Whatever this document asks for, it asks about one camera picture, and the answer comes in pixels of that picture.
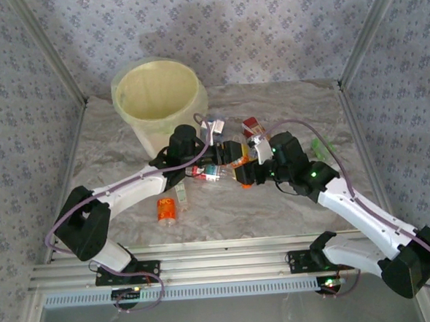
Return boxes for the clear plastic bottle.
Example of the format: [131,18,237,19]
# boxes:
[242,142,260,162]

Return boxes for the white plastic bin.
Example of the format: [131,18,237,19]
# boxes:
[133,115,186,159]

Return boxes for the aluminium frame post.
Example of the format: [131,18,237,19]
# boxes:
[332,0,414,91]
[7,0,90,111]

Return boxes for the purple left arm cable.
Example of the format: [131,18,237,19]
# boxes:
[36,111,224,318]

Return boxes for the aluminium mounting rail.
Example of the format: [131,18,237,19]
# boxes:
[26,227,423,294]

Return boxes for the small circuit board with LED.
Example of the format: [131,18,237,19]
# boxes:
[110,285,143,304]
[316,275,346,295]

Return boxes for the pale yellow plastic bucket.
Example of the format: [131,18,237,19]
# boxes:
[109,54,211,138]

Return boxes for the aluminium side rail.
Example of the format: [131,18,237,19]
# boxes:
[34,98,100,266]
[337,79,403,243]

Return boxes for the marble pattern table cover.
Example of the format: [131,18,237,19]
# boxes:
[44,74,388,252]

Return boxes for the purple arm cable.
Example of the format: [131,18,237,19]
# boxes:
[36,111,224,318]
[254,111,430,304]

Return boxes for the white bottle with green label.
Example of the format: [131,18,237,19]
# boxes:
[174,182,189,211]

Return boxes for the grey slotted cable tray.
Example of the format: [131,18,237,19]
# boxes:
[43,275,337,310]

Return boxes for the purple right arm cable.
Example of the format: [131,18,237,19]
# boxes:
[254,111,430,304]

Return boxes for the orange NFC juice bottle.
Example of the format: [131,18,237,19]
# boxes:
[155,196,179,227]

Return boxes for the red carton box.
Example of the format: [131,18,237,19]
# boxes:
[241,117,269,140]

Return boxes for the green plastic bottle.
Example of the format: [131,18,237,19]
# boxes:
[310,136,338,162]

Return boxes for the clear bottle with red label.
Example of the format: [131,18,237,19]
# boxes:
[184,161,252,194]

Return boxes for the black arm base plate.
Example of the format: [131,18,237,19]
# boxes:
[94,258,162,287]
[286,246,356,275]

